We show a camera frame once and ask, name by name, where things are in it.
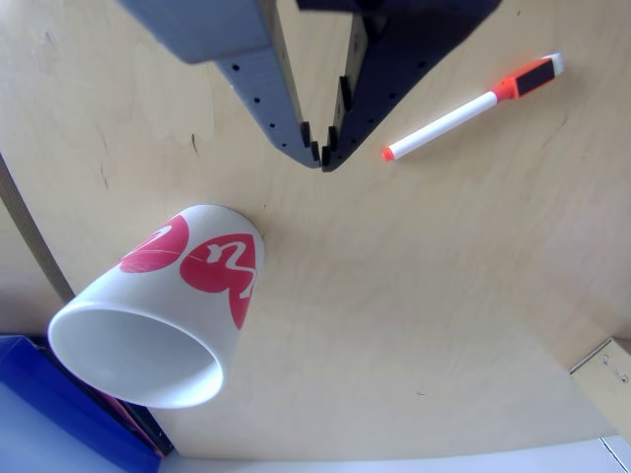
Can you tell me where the pale wooden block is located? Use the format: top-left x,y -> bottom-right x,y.
569,336 -> 631,444

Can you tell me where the blue box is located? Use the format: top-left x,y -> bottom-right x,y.
0,334 -> 164,473

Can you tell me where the black tray with pink folder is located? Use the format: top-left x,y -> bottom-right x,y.
98,393 -> 175,457

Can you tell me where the white mug red heart print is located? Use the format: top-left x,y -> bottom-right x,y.
47,204 -> 266,410

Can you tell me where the white marker pen orange cap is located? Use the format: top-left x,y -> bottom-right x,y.
380,52 -> 566,163

